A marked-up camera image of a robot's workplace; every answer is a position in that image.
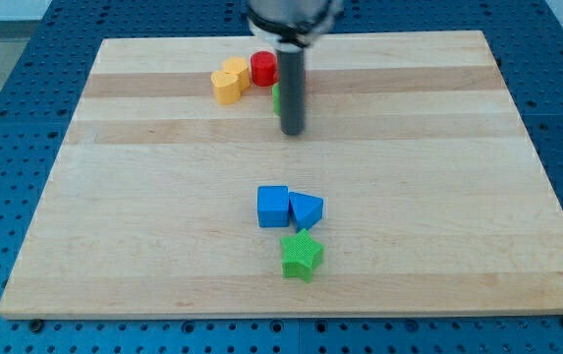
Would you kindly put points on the yellow heart block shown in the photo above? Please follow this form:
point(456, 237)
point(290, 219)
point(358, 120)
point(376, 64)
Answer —
point(226, 87)

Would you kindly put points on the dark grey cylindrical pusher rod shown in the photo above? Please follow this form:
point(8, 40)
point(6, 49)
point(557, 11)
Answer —
point(291, 91)

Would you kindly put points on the red cylinder block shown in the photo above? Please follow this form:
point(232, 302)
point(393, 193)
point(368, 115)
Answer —
point(264, 68)

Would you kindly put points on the green block behind rod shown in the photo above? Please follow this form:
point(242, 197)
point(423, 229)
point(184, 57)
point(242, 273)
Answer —
point(276, 99)

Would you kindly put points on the green star block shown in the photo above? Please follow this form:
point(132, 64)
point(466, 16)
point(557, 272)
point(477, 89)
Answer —
point(301, 255)

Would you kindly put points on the blue cube block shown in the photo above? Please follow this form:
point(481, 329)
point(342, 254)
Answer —
point(273, 206)

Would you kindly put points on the yellow hexagon block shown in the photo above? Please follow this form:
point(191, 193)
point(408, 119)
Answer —
point(240, 67)

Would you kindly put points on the blue triangle block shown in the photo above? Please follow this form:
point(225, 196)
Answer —
point(305, 210)

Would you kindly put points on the wooden board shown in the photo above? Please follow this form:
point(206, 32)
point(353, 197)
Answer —
point(435, 201)

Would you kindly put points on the blue perforated table plate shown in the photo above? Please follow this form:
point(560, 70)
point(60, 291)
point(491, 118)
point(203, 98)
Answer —
point(37, 104)

